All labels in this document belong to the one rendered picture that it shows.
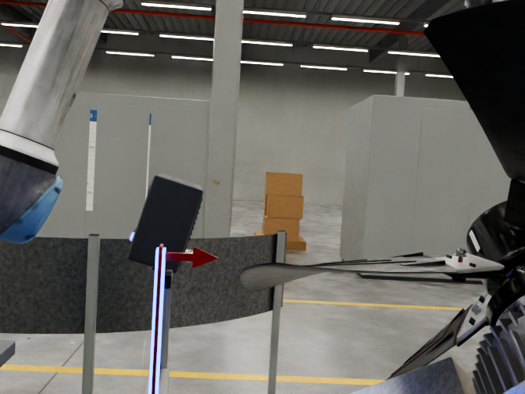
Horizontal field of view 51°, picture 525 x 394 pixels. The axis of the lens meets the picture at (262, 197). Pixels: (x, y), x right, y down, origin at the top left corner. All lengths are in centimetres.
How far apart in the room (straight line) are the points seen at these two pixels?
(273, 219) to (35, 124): 800
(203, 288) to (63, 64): 180
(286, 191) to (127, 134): 304
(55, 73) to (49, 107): 5
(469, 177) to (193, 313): 517
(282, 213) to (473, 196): 306
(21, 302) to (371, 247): 505
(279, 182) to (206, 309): 626
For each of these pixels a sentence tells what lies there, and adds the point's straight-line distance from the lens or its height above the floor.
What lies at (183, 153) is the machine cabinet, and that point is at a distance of 667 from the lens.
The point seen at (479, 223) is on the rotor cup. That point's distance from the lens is 73.
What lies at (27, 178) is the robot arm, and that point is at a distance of 85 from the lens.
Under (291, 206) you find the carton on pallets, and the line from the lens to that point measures 876.
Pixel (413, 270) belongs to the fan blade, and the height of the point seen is 119.
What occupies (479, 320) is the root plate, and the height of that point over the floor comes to 111.
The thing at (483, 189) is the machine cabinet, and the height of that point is 119.
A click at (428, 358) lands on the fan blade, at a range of 78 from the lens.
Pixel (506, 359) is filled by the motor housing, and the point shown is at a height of 112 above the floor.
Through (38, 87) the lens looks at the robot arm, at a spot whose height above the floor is 138.
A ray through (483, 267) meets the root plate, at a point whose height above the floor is 119.
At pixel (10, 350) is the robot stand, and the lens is 92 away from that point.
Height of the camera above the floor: 128
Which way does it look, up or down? 3 degrees down
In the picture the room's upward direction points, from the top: 3 degrees clockwise
